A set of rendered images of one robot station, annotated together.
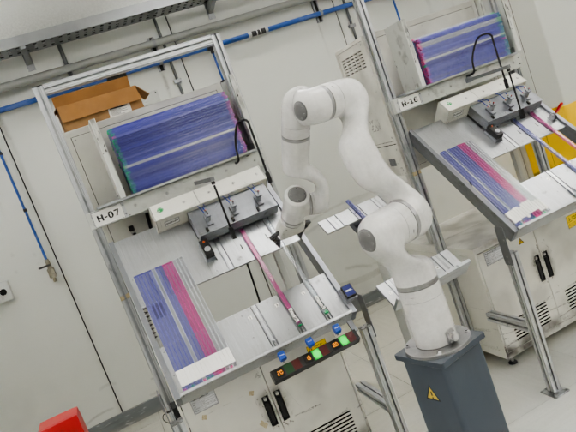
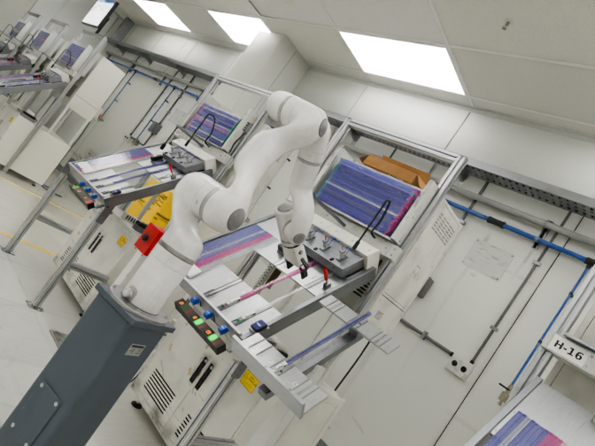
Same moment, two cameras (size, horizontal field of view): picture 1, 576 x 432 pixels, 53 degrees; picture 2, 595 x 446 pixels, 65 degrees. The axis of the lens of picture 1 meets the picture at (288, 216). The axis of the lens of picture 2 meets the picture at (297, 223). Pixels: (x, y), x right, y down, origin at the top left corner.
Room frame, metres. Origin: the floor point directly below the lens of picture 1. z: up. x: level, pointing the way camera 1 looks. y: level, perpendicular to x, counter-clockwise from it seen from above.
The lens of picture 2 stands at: (1.07, -1.57, 1.07)
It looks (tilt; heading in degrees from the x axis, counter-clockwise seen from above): 4 degrees up; 60
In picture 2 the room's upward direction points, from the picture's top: 35 degrees clockwise
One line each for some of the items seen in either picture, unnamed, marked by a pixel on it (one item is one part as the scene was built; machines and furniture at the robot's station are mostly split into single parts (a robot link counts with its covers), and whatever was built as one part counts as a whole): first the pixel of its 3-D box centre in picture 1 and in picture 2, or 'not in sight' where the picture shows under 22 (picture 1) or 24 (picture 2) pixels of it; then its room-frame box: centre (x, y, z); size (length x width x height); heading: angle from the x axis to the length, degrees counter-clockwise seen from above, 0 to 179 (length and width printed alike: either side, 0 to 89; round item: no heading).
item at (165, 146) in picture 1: (178, 141); (367, 198); (2.41, 0.32, 1.52); 0.51 x 0.13 x 0.27; 108
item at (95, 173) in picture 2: not in sight; (136, 220); (1.90, 1.73, 0.66); 1.01 x 0.73 x 1.31; 18
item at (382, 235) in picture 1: (395, 249); (193, 213); (1.53, -0.25, 1.00); 0.19 x 0.12 x 0.24; 122
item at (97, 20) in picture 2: not in sight; (102, 17); (0.93, 4.84, 2.10); 0.58 x 0.14 x 0.41; 108
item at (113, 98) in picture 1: (122, 95); (405, 173); (2.66, 0.51, 1.82); 0.68 x 0.30 x 0.20; 108
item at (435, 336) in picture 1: (428, 314); (157, 279); (1.54, -0.27, 0.79); 0.19 x 0.19 x 0.18
